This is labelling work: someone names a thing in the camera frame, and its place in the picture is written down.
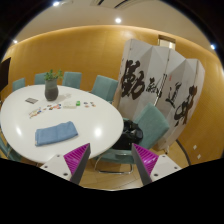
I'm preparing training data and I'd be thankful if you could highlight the white paper card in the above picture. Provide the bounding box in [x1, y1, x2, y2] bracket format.
[63, 102, 76, 109]

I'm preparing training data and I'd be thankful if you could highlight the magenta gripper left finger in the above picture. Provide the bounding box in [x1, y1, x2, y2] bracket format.
[64, 143, 91, 184]

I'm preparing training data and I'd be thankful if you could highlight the teal chair far middle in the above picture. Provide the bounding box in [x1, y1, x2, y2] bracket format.
[62, 72, 82, 89]

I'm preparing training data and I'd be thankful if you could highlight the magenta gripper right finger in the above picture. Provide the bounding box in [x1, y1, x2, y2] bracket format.
[131, 144, 159, 185]

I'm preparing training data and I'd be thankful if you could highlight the teal chair near left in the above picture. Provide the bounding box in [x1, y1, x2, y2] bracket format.
[0, 137, 22, 162]

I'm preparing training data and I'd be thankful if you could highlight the teal chair near right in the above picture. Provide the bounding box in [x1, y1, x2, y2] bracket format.
[94, 103, 169, 174]

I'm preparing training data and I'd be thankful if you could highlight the small dark card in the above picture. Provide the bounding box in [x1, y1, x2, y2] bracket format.
[25, 98, 38, 104]

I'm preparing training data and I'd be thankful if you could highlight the teal chair far left-middle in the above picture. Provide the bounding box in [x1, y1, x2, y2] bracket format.
[34, 73, 45, 85]

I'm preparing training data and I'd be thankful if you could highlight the white calligraphy folding screen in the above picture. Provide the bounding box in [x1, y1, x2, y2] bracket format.
[117, 39, 205, 149]

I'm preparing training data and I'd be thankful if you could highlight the grey vase with green plant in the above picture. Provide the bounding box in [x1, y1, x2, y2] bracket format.
[44, 70, 63, 101]

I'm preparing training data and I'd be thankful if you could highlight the black bag on chair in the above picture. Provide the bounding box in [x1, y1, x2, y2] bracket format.
[112, 120, 143, 150]

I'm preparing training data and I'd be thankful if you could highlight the teal chair far left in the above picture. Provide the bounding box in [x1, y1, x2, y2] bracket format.
[12, 78, 25, 91]

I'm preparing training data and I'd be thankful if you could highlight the white oval table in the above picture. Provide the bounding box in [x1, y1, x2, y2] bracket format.
[1, 85, 123, 163]

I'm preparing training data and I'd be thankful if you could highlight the teal chair far right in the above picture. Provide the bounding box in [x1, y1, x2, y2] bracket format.
[91, 75, 118, 103]

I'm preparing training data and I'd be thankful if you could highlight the blue folded towel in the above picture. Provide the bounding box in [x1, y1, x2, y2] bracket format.
[35, 121, 78, 146]

